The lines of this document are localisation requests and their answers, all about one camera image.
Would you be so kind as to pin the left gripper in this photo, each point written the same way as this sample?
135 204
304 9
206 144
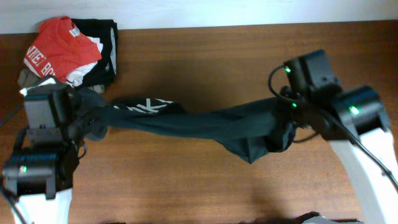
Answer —
82 107

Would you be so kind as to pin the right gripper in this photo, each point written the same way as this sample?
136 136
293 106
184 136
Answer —
285 96

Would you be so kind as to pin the dark green Nike t-shirt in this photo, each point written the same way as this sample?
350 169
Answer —
249 131

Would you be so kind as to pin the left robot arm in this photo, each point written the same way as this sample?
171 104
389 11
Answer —
37 179

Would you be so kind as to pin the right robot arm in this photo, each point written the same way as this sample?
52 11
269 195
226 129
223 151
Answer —
356 125

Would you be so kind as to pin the white folded garment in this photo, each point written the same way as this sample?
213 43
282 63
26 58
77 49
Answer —
75 78

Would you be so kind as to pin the black folded garment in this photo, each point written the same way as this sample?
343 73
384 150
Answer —
105 71

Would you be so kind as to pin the red folded t-shirt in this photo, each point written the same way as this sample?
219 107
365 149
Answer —
59 49

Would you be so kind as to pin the beige folded garment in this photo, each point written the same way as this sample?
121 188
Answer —
28 78

